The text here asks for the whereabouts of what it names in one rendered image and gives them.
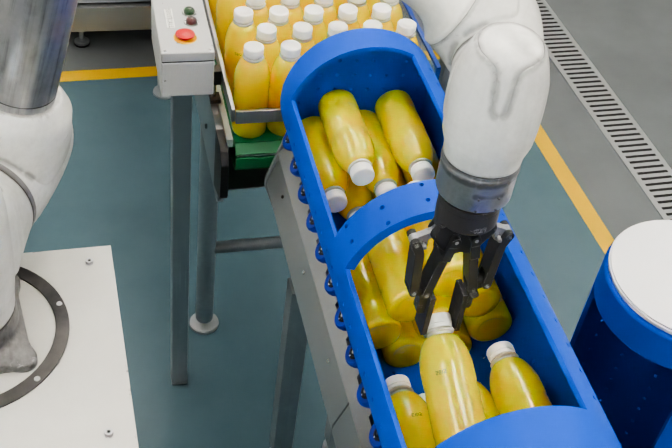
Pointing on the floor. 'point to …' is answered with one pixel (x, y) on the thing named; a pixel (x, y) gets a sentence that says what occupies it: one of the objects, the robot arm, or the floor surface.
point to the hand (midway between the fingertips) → (441, 308)
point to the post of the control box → (180, 233)
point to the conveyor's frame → (209, 162)
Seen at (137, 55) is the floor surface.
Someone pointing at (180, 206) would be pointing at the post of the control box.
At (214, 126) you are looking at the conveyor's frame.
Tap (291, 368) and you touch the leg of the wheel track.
